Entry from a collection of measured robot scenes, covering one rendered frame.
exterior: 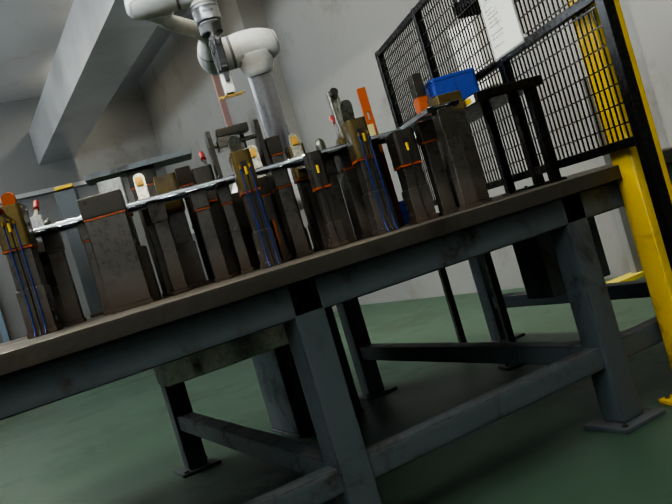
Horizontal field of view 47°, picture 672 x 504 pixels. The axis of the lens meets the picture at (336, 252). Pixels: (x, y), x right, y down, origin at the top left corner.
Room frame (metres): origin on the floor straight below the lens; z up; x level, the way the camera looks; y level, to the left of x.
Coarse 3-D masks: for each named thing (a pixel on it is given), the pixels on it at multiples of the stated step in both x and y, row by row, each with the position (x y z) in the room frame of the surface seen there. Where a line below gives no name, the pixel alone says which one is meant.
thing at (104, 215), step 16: (112, 192) 2.13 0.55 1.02; (80, 208) 2.11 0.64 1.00; (96, 208) 2.12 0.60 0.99; (112, 208) 2.13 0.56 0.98; (96, 224) 2.12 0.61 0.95; (112, 224) 2.13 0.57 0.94; (128, 224) 2.14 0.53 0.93; (96, 240) 2.12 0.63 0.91; (112, 240) 2.13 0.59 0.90; (128, 240) 2.14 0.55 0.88; (96, 256) 2.12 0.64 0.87; (112, 256) 2.13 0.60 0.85; (128, 256) 2.14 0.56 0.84; (112, 272) 2.13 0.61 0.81; (128, 272) 2.13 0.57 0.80; (144, 272) 2.20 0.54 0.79; (112, 288) 2.12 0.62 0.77; (128, 288) 2.13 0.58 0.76; (144, 288) 2.14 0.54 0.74; (112, 304) 2.12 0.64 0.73; (128, 304) 2.13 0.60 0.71; (144, 304) 2.13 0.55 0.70
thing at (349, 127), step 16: (352, 128) 2.23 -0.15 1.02; (352, 144) 2.24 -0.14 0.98; (368, 144) 2.24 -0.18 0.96; (352, 160) 2.29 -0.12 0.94; (368, 160) 2.24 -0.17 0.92; (368, 176) 2.24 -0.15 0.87; (368, 192) 2.24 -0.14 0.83; (384, 192) 2.24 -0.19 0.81; (368, 208) 2.28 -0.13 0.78; (384, 208) 2.24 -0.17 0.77; (384, 224) 2.24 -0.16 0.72
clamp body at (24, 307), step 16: (16, 208) 2.06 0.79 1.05; (0, 224) 2.05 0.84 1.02; (16, 224) 2.05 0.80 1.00; (0, 240) 2.04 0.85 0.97; (16, 240) 2.05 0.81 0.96; (32, 240) 2.09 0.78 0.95; (16, 256) 2.06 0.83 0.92; (32, 256) 2.07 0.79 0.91; (16, 272) 2.06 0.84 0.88; (32, 272) 2.06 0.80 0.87; (16, 288) 2.05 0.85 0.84; (32, 288) 2.06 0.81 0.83; (48, 288) 2.12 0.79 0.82; (32, 304) 2.05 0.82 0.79; (48, 304) 2.06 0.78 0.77; (32, 320) 2.04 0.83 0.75; (48, 320) 2.06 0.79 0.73; (32, 336) 2.04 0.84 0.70
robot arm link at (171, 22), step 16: (128, 0) 2.44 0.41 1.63; (144, 0) 2.43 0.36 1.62; (160, 0) 2.44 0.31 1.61; (176, 0) 2.46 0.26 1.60; (144, 16) 2.47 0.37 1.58; (160, 16) 2.49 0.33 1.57; (176, 16) 2.66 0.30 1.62; (176, 32) 2.70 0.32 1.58; (192, 32) 2.73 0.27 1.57; (208, 48) 2.88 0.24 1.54
